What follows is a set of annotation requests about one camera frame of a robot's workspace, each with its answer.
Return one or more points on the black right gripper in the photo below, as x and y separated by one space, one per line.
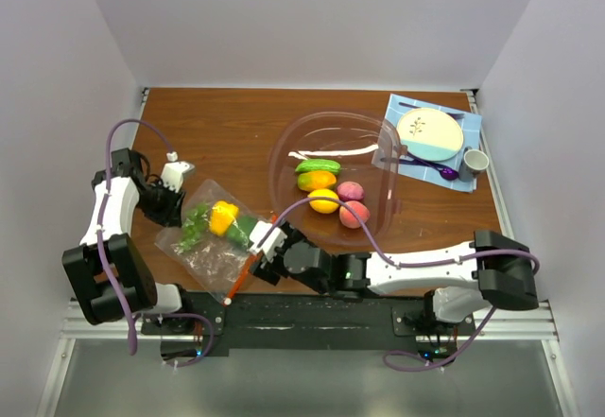
268 271

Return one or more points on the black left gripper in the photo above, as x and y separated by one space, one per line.
170 216

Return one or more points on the yellow fake lemon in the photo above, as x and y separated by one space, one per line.
324 201

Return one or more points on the yellow fake pepper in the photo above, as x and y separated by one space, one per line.
223 215

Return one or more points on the pink fake peach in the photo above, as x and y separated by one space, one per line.
353 213

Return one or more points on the green fake pepper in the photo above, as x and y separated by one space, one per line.
239 233

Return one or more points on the orange yellow fake mango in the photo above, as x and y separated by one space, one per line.
308 182

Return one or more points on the clear zip top bag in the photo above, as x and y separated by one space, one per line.
216 264

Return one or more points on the green fake cucumber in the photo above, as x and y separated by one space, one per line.
311 165

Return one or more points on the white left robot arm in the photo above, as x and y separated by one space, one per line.
126 187

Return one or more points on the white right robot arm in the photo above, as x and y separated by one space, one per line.
489 270

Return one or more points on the green fake grapes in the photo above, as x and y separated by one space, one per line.
194 226

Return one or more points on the clear plastic bowl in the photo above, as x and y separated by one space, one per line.
366 148

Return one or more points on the blue checked cloth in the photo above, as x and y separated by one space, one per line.
469 122

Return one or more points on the purple fork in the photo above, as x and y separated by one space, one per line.
410 159

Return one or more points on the purple spoon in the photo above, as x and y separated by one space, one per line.
419 169

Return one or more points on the cream and blue plate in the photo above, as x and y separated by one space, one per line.
430 134

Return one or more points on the grey white mug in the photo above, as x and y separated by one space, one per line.
473 163

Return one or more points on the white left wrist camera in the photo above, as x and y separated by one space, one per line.
174 175

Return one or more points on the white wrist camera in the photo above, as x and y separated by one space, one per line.
266 239
174 175

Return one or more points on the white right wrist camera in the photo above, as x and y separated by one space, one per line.
266 239

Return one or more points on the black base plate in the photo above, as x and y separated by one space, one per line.
305 322

